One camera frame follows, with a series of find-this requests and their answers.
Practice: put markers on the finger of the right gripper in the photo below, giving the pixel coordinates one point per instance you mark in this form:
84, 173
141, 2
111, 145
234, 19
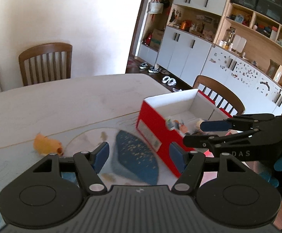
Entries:
248, 143
237, 122

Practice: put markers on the red shoe box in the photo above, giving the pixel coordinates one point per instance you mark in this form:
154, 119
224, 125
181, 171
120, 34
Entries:
179, 105

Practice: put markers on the orange capybara plush toy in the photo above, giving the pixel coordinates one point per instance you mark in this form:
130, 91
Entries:
44, 145

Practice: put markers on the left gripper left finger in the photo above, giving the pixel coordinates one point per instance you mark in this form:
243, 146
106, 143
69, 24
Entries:
54, 189

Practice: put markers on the blue gloved right hand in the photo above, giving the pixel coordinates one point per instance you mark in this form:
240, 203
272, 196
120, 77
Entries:
266, 173

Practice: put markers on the clear wrapped pastry packet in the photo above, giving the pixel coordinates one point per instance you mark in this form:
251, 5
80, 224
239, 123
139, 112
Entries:
188, 127

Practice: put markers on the white wall cabinet unit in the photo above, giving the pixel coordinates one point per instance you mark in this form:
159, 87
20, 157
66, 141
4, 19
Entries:
235, 42

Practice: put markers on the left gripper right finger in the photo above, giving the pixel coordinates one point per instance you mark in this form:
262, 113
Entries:
224, 189

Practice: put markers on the brown wooden chair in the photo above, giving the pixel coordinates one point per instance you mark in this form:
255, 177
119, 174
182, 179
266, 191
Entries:
219, 94
45, 63

